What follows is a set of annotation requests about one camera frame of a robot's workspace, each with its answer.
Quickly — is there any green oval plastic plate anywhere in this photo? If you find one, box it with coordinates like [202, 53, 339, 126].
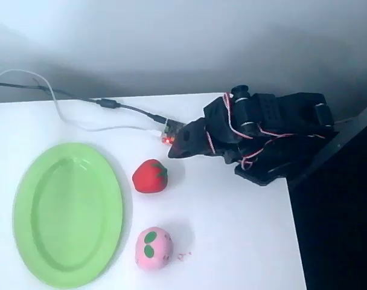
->
[13, 142, 124, 289]

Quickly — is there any red white arm servo cable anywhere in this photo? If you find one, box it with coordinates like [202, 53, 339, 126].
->
[205, 92, 333, 170]

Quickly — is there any white USB cable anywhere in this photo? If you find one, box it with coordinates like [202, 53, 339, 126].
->
[0, 69, 165, 135]

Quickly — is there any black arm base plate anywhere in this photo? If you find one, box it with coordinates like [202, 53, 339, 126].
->
[234, 156, 289, 187]

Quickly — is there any black power cable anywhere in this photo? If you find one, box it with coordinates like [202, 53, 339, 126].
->
[0, 80, 168, 125]

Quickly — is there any red strawberry toy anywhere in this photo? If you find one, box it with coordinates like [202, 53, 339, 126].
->
[132, 158, 169, 193]

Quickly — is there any black diagonal metal bar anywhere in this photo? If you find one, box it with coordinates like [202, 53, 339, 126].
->
[287, 99, 367, 190]

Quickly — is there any pink peach toy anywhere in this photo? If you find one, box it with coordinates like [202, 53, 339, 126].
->
[134, 226, 174, 271]

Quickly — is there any controller board with red LED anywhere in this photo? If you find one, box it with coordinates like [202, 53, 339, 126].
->
[160, 119, 186, 146]

